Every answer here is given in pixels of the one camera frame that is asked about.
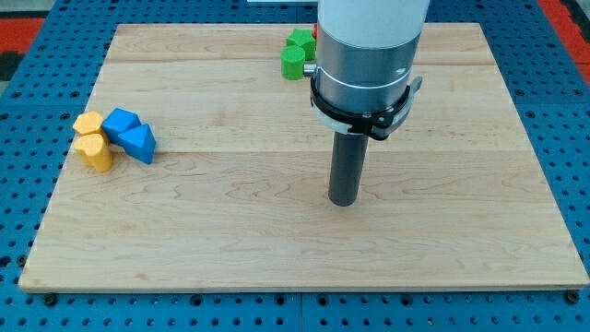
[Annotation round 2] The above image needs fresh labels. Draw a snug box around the light wooden board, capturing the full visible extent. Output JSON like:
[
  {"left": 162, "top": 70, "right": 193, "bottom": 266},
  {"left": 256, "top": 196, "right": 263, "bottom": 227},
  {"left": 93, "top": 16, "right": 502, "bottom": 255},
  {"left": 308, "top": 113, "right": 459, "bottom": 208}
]
[{"left": 19, "top": 23, "right": 589, "bottom": 293}]

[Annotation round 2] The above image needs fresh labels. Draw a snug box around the green cylinder block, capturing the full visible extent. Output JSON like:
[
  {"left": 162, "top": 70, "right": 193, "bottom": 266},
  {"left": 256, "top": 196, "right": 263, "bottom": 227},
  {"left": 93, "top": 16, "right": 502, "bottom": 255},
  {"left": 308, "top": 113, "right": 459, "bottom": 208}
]
[{"left": 280, "top": 45, "right": 306, "bottom": 80}]

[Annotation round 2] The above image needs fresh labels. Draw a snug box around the black clamp ring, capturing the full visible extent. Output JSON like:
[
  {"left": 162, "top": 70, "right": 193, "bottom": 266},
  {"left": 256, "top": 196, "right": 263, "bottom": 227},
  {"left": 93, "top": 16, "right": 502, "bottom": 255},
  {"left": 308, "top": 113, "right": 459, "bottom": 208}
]
[{"left": 309, "top": 76, "right": 424, "bottom": 142}]

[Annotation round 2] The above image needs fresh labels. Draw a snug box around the green star block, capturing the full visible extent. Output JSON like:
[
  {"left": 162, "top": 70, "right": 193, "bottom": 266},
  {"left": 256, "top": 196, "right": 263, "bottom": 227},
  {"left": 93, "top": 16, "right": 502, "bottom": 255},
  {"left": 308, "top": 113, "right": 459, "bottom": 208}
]
[{"left": 286, "top": 29, "right": 316, "bottom": 61}]

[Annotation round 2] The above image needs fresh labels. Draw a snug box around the blue triangle block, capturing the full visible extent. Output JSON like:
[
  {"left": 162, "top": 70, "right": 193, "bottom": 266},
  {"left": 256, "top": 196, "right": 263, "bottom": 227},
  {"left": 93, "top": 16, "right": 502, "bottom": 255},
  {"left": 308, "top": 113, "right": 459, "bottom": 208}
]
[{"left": 118, "top": 124, "right": 156, "bottom": 164}]

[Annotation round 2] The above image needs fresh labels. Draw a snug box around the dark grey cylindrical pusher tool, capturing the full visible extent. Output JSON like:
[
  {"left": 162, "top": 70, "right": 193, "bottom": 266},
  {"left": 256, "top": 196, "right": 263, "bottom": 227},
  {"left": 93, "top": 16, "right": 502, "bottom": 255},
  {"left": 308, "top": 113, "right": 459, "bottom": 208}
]
[{"left": 328, "top": 132, "right": 368, "bottom": 207}]

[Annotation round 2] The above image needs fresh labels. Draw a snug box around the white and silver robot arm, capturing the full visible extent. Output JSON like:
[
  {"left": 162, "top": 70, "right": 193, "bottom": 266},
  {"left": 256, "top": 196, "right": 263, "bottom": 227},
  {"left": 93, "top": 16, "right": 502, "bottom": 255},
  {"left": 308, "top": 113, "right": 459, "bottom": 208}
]
[{"left": 303, "top": 0, "right": 430, "bottom": 135}]

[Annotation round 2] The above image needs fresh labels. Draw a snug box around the yellow pentagon block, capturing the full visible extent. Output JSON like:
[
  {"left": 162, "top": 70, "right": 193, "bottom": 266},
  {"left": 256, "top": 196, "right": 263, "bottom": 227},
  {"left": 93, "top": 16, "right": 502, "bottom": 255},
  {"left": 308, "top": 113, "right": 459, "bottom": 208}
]
[{"left": 73, "top": 111, "right": 110, "bottom": 144}]

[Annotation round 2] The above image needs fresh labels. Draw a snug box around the blue cube block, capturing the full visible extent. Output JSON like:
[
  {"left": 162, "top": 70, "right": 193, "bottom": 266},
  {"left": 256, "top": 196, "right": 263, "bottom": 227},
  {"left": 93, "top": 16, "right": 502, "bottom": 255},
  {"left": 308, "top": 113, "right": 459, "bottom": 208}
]
[{"left": 101, "top": 108, "right": 141, "bottom": 145}]

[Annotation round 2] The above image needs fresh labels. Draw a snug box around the yellow heart block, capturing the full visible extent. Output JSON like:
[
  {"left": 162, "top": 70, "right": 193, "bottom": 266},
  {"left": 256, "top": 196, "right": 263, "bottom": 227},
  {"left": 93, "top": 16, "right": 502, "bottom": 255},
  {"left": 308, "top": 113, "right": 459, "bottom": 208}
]
[{"left": 74, "top": 134, "right": 113, "bottom": 172}]

